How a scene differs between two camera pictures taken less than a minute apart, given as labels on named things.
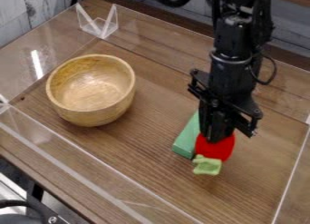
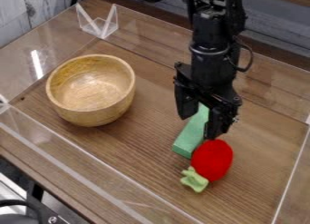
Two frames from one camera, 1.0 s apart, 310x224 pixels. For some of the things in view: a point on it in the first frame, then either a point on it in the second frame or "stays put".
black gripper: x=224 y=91 to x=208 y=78
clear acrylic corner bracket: x=98 y=26 stays put
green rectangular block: x=184 y=144 stays put
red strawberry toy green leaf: x=211 y=154 to x=194 y=180
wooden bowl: x=90 y=88 stays put
